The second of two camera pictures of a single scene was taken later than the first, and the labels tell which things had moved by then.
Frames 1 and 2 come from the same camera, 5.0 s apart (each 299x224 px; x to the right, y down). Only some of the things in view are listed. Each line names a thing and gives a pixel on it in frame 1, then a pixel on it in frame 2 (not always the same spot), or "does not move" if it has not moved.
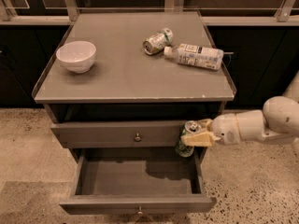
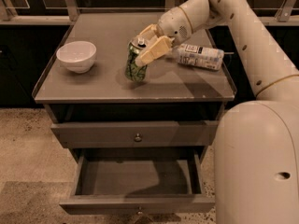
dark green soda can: (185, 129) → (133, 71)
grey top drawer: (116, 134) does not move
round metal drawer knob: (137, 138) does not move
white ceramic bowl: (78, 56) does not move
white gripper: (226, 129) → (173, 24)
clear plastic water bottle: (197, 55) does not move
